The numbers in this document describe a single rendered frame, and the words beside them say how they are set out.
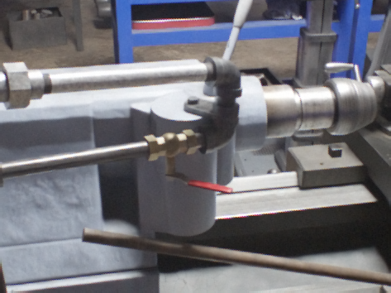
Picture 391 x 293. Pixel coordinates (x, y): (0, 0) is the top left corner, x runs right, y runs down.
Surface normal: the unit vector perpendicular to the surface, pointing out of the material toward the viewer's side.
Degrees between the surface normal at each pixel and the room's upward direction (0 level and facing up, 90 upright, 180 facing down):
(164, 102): 0
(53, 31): 90
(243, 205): 0
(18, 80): 56
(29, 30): 90
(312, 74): 90
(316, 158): 0
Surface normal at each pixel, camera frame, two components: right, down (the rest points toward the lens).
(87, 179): 0.17, 0.13
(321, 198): 0.00, -0.89
